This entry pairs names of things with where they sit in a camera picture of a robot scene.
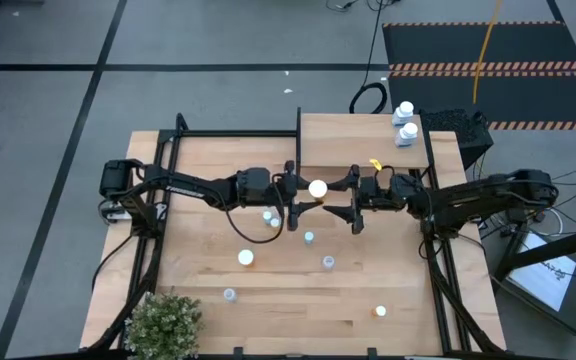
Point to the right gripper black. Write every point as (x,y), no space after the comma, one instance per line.
(383,192)

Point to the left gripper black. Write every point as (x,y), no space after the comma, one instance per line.
(255,187)

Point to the large orange bottle white cap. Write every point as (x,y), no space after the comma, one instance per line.
(245,257)
(318,189)

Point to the clear pill vial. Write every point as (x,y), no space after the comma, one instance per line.
(229,294)
(328,261)

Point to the white bottle blue label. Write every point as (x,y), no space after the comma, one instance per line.
(408,134)
(404,111)

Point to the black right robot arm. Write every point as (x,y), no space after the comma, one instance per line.
(478,197)

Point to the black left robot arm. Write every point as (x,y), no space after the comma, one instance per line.
(193,186)

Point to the wooden shelf black legs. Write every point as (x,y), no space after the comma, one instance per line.
(358,140)

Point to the small orange pill vial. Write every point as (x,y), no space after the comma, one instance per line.
(379,311)
(275,223)

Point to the small blue pill vial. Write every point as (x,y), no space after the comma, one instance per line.
(267,216)

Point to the small clear bottle middle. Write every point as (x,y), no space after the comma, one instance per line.
(309,237)

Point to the black perforated box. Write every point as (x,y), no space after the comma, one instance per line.
(460,130)

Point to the black mat hazard stripes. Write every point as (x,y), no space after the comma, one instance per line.
(443,45)

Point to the green potted plant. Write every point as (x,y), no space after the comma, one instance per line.
(163,325)

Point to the white printed sheet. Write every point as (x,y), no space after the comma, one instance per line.
(543,280)

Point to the black metal stand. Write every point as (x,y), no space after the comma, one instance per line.
(558,246)

